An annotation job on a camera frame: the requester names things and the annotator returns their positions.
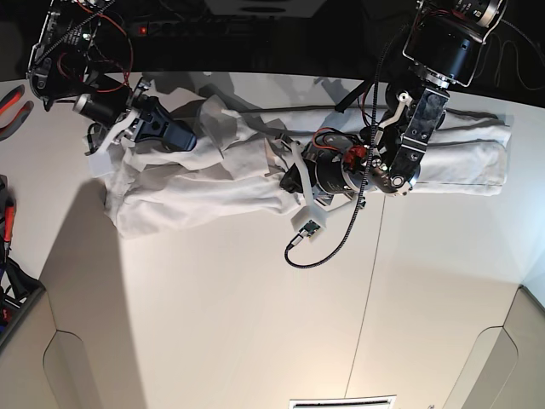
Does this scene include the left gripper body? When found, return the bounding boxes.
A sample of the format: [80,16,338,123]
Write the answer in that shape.
[302,138,367,203]

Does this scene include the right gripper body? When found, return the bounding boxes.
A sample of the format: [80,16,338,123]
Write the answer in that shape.
[72,91,133,130]

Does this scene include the white t-shirt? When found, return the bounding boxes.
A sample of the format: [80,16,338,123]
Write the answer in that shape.
[100,84,514,239]

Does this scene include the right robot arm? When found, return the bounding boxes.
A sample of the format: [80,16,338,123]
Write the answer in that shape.
[27,1,197,156]

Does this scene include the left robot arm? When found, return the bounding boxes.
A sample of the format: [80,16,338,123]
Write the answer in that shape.
[279,1,507,205]

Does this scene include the power strip with red light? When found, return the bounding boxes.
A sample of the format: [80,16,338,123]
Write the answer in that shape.
[121,19,239,38]

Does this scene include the orange grey pliers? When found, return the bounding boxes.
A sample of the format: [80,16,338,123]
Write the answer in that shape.
[1,84,34,141]

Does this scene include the white speaker box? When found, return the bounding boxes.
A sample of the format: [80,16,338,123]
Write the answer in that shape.
[204,0,325,18]

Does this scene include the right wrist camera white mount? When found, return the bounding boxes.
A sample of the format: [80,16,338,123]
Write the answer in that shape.
[83,80,152,180]

